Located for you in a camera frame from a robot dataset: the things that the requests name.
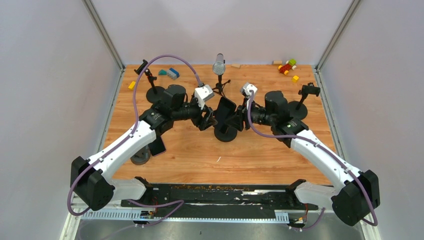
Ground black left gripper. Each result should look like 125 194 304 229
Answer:
172 95 219 132

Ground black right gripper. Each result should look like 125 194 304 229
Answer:
225 97 275 131

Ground black smartphone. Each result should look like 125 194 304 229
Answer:
214 96 237 128
148 136 166 157

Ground black phone stand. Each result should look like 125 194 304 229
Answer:
213 125 238 143
288 82 321 120
134 59 165 104

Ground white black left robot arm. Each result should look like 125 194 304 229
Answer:
70 84 217 211

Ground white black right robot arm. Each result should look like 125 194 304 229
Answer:
218 89 381 227

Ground grey round stand base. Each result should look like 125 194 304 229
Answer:
130 148 151 165

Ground wooden rectangular block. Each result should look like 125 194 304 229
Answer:
231 63 241 69

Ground blue grey toy bricks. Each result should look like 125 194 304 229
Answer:
166 67 180 80

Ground teal toy block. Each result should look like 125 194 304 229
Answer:
158 69 168 76

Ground yellow toy cube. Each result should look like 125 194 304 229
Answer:
291 75 300 83

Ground red toy brick car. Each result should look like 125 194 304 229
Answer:
277 58 297 75

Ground yellow toy brick left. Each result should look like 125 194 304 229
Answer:
128 81 136 90

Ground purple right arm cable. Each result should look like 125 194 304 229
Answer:
246 92 379 232

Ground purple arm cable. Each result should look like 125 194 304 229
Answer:
67 54 204 240
246 92 379 232

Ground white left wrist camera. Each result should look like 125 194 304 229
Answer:
194 84 215 110

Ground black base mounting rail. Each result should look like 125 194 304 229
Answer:
139 183 318 220

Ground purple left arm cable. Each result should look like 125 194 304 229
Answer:
67 54 204 240

